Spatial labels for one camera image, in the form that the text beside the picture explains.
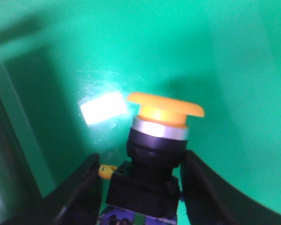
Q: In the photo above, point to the yellow mushroom push button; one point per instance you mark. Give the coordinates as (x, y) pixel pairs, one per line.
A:
(143, 190)

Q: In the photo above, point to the green plastic tray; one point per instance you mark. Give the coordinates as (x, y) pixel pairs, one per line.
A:
(66, 67)

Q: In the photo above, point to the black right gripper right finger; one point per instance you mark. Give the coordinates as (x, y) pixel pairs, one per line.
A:
(210, 200)

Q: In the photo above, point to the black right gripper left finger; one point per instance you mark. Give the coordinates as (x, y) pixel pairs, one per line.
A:
(76, 201)

